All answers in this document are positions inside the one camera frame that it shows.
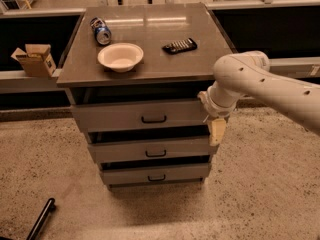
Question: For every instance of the grey top drawer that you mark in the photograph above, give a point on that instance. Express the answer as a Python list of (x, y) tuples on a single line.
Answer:
[(138, 115)]

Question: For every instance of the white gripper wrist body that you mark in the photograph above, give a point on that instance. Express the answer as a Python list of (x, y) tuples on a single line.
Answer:
[(213, 108)]

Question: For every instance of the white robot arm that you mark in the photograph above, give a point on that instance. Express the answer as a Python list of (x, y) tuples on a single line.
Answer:
[(248, 73)]

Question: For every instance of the black bar handle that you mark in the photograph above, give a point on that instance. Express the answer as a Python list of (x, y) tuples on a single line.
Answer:
[(48, 208)]

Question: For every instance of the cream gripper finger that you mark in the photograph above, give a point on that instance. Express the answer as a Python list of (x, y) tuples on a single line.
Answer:
[(217, 127)]

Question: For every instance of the grey middle drawer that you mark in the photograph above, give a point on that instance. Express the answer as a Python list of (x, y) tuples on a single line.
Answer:
[(151, 149)]

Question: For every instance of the white paper bowl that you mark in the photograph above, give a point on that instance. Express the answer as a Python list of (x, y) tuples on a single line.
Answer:
[(120, 57)]

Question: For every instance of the grey drawer cabinet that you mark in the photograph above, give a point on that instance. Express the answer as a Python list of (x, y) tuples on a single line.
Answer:
[(159, 76)]

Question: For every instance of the blue soda can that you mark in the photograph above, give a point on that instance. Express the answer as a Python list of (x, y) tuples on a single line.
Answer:
[(101, 32)]

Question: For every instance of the small cardboard box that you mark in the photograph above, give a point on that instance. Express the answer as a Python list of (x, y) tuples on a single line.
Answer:
[(36, 60)]

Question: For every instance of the grey bottom drawer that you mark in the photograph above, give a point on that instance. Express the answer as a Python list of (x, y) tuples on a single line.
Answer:
[(156, 174)]

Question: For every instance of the black remote control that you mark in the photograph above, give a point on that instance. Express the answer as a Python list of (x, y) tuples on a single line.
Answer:
[(180, 46)]

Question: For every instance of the grey drawer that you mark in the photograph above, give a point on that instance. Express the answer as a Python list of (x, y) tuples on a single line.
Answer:
[(156, 174), (138, 115), (151, 149)]

